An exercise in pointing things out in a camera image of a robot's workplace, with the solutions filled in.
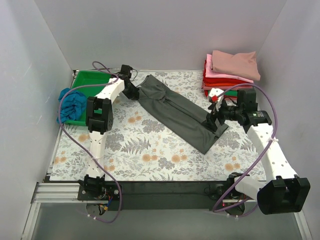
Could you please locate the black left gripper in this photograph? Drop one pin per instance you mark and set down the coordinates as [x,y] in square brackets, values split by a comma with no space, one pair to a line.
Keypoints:
[133,91]

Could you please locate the aluminium frame rail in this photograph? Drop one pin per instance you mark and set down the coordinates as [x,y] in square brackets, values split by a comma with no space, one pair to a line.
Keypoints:
[56,214]

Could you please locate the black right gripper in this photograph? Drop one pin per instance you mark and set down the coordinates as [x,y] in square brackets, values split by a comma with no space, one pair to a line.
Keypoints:
[215,118]

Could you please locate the light pink folded shirt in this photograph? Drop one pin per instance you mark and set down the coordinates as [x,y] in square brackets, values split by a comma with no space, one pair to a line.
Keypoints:
[213,77]

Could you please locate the floral table mat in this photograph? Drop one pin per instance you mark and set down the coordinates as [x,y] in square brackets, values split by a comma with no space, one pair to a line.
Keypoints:
[140,148]

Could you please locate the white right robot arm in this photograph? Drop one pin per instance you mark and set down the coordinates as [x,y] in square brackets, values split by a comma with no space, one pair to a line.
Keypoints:
[270,180]

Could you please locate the crumpled blue t shirt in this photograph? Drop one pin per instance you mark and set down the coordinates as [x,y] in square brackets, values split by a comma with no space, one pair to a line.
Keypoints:
[73,106]

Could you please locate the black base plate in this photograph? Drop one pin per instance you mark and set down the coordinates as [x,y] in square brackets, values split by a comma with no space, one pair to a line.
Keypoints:
[156,195]

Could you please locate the green folded shirt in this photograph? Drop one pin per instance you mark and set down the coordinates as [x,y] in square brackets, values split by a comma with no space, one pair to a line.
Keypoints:
[231,93]

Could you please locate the orange folded shirt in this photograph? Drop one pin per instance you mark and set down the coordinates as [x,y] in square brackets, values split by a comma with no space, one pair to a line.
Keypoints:
[227,85]

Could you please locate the dusty pink folded shirt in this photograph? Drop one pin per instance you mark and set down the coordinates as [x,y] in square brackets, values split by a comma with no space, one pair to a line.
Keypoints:
[241,64]

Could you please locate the dark grey t shirt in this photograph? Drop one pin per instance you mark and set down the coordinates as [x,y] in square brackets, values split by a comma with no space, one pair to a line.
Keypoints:
[178,114]

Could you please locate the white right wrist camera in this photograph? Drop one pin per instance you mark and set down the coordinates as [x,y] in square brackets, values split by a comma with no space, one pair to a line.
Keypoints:
[215,96]

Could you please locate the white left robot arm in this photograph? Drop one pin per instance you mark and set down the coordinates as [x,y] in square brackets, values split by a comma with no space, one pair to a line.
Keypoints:
[99,120]

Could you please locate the salmon folded shirt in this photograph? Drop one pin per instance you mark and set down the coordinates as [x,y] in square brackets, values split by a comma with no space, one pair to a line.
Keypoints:
[225,88]

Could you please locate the green plastic tray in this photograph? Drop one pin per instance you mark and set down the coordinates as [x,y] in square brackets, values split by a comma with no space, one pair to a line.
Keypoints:
[90,83]

